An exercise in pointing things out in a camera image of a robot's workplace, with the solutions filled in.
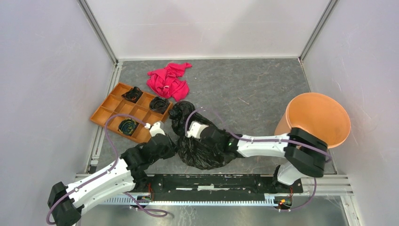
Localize black plastic trash bag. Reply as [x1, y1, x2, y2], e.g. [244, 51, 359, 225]
[168, 101, 242, 170]

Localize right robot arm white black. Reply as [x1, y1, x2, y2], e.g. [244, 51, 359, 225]
[186, 124, 331, 186]

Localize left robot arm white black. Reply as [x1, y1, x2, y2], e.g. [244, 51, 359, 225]
[46, 134, 176, 226]

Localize orange trash bin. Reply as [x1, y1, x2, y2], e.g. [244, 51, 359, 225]
[274, 92, 351, 149]

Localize black bag roll middle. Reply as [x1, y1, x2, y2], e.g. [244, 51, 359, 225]
[149, 97, 170, 114]

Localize black bag roll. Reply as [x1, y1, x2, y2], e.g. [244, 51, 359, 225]
[149, 97, 170, 114]
[121, 87, 143, 104]
[118, 118, 139, 136]

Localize crumpled red cloth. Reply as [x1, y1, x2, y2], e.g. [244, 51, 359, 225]
[146, 63, 192, 102]

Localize black bag roll back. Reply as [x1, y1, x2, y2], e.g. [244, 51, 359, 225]
[121, 87, 143, 104]

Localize orange compartment tray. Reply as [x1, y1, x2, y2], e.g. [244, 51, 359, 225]
[90, 82, 173, 143]

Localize black bag roll front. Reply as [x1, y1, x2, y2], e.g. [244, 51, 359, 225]
[118, 118, 139, 136]

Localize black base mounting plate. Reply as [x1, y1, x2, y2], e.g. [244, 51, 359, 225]
[130, 174, 303, 201]

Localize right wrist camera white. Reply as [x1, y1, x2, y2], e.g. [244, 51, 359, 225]
[186, 121, 209, 139]

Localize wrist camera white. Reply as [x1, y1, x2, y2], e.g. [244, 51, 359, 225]
[144, 121, 166, 137]
[186, 121, 209, 139]

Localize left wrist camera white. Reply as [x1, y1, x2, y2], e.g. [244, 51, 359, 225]
[144, 121, 166, 137]

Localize white slotted cable duct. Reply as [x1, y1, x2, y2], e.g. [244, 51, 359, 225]
[101, 194, 278, 207]

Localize left aluminium corner post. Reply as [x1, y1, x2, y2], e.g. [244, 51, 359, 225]
[77, 0, 119, 65]

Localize aluminium corner post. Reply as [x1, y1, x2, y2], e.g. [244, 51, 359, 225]
[77, 0, 119, 65]
[298, 0, 339, 64]

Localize aluminium frame rail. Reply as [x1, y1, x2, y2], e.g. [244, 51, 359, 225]
[301, 174, 354, 196]

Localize right aluminium corner post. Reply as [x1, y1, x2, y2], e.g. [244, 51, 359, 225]
[298, 0, 339, 64]

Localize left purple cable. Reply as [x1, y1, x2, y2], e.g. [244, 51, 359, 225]
[46, 113, 150, 225]

